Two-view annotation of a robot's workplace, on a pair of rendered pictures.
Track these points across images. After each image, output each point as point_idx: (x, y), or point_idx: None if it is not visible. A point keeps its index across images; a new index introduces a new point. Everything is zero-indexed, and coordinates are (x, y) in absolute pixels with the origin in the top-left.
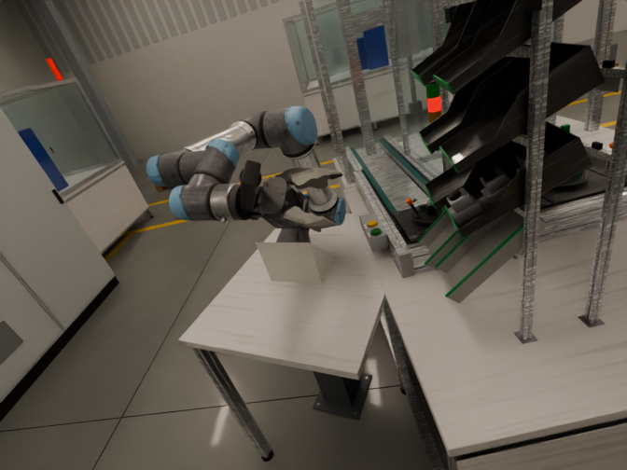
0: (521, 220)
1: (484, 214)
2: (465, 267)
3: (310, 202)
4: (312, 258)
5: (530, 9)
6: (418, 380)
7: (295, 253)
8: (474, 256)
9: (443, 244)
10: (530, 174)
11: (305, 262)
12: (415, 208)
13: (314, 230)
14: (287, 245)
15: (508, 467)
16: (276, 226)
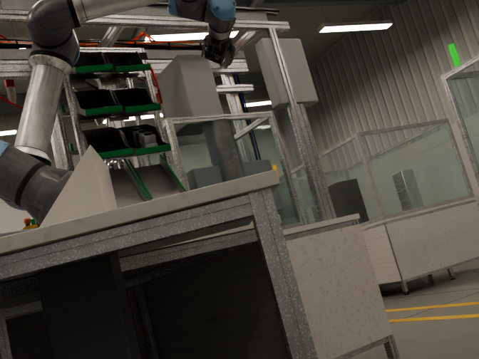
0: (146, 170)
1: (164, 142)
2: (157, 196)
3: (34, 151)
4: (113, 191)
5: (142, 58)
6: (236, 230)
7: (107, 178)
8: (152, 191)
9: (140, 184)
10: (161, 125)
11: (112, 196)
12: None
13: (225, 67)
14: (102, 164)
15: None
16: (223, 55)
